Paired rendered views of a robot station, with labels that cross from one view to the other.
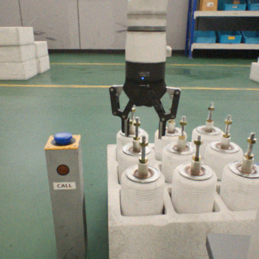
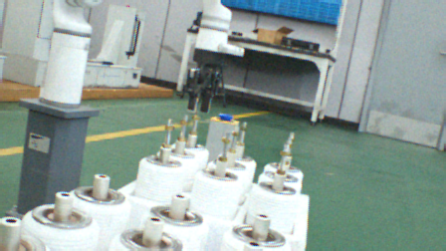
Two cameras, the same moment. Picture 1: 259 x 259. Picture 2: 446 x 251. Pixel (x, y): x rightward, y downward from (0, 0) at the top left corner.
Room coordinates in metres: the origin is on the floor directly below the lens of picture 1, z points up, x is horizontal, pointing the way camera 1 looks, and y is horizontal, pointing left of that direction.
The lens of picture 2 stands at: (0.84, -1.22, 0.47)
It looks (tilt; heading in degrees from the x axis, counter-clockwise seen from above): 7 degrees down; 103
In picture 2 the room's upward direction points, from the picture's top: 11 degrees clockwise
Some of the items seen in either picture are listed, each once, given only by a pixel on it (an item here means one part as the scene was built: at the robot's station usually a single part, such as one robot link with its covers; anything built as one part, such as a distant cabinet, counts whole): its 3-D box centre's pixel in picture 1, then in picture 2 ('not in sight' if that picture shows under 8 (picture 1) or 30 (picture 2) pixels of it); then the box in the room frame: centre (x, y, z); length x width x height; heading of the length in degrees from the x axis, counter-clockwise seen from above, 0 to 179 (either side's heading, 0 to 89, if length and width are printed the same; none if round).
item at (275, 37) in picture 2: not in sight; (272, 35); (-0.11, 4.45, 0.87); 0.40 x 0.30 x 0.23; 162
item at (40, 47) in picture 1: (27, 49); not in sight; (3.47, 1.23, 0.27); 0.39 x 0.39 x 0.18; 87
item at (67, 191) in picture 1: (69, 201); (214, 174); (0.53, 0.14, 0.16); 0.07 x 0.07 x 0.31; 4
